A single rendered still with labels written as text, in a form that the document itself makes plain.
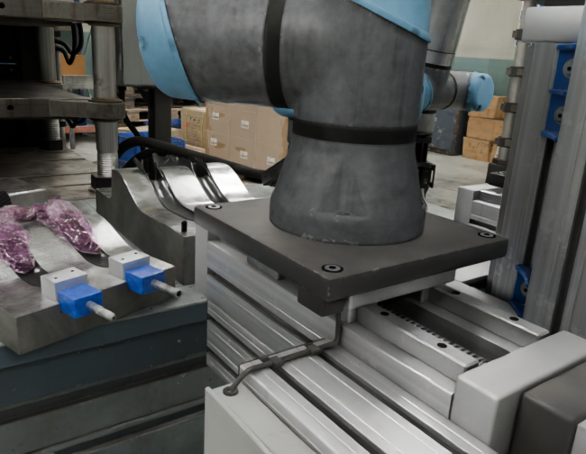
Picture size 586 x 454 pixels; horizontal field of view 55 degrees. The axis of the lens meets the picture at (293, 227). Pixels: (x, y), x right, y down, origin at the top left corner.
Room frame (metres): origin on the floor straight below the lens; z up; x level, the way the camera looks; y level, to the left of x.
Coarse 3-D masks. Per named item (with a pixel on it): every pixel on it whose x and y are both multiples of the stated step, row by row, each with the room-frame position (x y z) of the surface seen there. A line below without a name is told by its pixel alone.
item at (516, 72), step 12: (528, 0) 4.78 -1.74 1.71; (540, 0) 4.79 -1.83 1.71; (516, 36) 4.80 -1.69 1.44; (516, 48) 4.83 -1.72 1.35; (516, 60) 4.80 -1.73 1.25; (516, 72) 4.76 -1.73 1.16; (516, 84) 4.78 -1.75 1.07; (516, 96) 4.77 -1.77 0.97; (504, 108) 4.80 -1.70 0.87; (516, 108) 4.72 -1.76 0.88; (504, 120) 4.82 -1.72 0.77; (504, 132) 4.79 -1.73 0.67; (504, 144) 4.76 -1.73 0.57; (504, 156) 4.78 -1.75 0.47; (492, 168) 4.78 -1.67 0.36; (504, 168) 4.70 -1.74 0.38
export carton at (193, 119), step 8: (184, 112) 6.47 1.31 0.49; (192, 112) 6.35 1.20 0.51; (200, 112) 6.24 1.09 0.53; (184, 120) 6.46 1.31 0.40; (192, 120) 6.33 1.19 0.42; (200, 120) 6.22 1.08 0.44; (184, 128) 6.45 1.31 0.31; (192, 128) 6.31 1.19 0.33; (200, 128) 6.21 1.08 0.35; (184, 136) 6.45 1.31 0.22; (192, 136) 6.31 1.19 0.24; (200, 136) 6.20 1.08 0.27; (192, 144) 6.34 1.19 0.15; (200, 144) 6.21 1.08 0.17
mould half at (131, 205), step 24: (120, 168) 1.20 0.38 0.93; (168, 168) 1.22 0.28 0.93; (216, 168) 1.27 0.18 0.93; (96, 192) 1.29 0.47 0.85; (120, 192) 1.15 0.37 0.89; (144, 192) 1.12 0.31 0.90; (192, 192) 1.16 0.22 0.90; (240, 192) 1.22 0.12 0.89; (120, 216) 1.15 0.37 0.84; (144, 216) 1.04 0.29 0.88; (168, 216) 1.02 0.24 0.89; (144, 240) 1.04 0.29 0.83; (168, 240) 0.94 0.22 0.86; (192, 240) 0.90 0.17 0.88; (192, 264) 0.90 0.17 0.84
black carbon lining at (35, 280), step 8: (0, 192) 1.01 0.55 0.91; (0, 200) 1.01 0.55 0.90; (8, 200) 1.01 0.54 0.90; (88, 256) 0.86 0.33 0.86; (96, 256) 0.87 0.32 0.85; (104, 256) 0.87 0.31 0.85; (96, 264) 0.84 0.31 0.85; (104, 264) 0.85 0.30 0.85; (16, 272) 0.77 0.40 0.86; (32, 272) 0.78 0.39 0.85; (40, 272) 0.79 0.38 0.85; (24, 280) 0.75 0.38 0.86; (32, 280) 0.76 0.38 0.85; (40, 280) 0.77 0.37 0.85
